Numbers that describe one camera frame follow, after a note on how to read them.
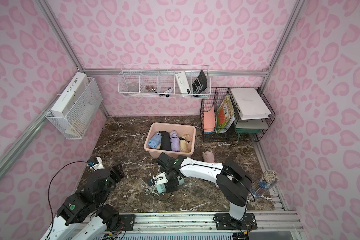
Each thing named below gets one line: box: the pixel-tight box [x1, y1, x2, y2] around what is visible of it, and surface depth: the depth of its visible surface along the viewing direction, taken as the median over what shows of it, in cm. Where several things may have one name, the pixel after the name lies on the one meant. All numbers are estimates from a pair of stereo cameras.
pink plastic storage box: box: [144, 122, 196, 157], surface depth 97 cm
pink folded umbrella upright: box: [202, 151, 215, 163], surface depth 94 cm
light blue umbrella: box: [147, 132, 162, 149], surface depth 91 cm
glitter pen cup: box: [250, 170, 279, 197], surface depth 70 cm
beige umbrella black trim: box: [179, 134, 191, 153], surface depth 100 cm
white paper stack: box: [229, 87, 272, 120], surface depth 95 cm
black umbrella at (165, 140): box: [158, 130, 172, 151], surface depth 97 cm
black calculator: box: [192, 69, 208, 95], surface depth 93 cm
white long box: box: [50, 72, 89, 117], surface depth 72 cm
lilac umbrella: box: [169, 129, 181, 152], surface depth 97 cm
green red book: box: [215, 94, 236, 133], surface depth 105 cm
